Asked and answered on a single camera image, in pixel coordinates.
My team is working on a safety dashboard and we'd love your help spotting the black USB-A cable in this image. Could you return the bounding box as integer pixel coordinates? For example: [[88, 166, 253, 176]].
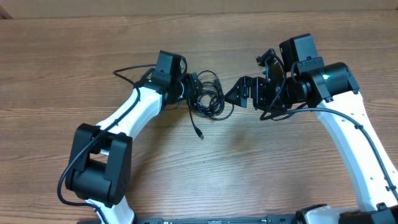
[[186, 70, 223, 141]]

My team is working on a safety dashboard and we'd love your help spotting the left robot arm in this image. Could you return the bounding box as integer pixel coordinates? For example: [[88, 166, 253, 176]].
[[57, 51, 192, 223]]

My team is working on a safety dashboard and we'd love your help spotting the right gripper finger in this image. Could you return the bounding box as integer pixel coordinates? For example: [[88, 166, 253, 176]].
[[231, 76, 252, 93], [224, 88, 250, 108]]

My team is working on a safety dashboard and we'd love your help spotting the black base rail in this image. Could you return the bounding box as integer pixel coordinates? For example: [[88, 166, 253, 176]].
[[77, 213, 299, 224]]

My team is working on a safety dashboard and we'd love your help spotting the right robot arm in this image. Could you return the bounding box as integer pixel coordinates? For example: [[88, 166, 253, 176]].
[[225, 34, 397, 223]]

